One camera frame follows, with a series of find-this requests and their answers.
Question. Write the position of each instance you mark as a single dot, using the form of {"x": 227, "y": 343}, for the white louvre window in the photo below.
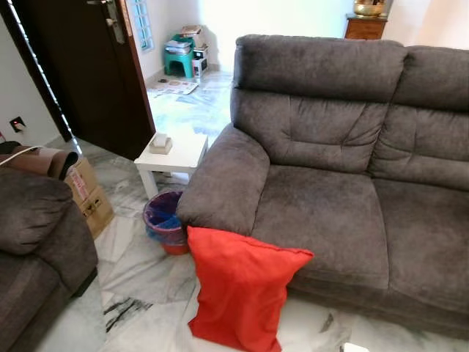
{"x": 142, "y": 23}

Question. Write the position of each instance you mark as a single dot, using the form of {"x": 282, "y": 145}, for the black wall socket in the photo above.
{"x": 17, "y": 124}

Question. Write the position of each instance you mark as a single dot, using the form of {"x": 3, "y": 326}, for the red pillow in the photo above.
{"x": 238, "y": 286}

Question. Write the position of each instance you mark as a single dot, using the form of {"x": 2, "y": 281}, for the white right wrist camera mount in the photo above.
{"x": 355, "y": 347}

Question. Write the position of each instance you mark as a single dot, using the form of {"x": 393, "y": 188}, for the red bin with purple bag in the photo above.
{"x": 163, "y": 220}

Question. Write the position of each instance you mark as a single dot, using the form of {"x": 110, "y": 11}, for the brass bowl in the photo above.
{"x": 368, "y": 8}

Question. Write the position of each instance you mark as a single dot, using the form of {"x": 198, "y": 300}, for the stack of papers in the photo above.
{"x": 178, "y": 46}

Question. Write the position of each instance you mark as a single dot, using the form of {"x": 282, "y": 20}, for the small grey fabric sofa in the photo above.
{"x": 33, "y": 242}

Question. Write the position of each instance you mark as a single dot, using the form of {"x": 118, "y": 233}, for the brown wooden cabinet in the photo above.
{"x": 365, "y": 28}

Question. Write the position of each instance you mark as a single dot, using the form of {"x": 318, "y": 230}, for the beige tissue box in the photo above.
{"x": 160, "y": 144}

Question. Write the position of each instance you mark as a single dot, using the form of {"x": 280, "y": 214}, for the green plastic stool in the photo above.
{"x": 178, "y": 64}

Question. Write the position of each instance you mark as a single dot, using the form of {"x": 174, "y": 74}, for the brown cardboard box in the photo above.
{"x": 91, "y": 198}

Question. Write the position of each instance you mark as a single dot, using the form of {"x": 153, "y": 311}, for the brown rolled mat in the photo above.
{"x": 44, "y": 161}

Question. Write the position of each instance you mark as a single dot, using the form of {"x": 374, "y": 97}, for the white side table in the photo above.
{"x": 179, "y": 158}

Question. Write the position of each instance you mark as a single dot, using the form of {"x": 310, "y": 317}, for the dark brown wooden door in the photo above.
{"x": 88, "y": 88}

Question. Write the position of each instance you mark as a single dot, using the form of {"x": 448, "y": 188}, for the patterned floor mat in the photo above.
{"x": 173, "y": 86}

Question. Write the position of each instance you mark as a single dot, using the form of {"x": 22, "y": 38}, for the large grey fabric sofa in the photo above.
{"x": 322, "y": 198}

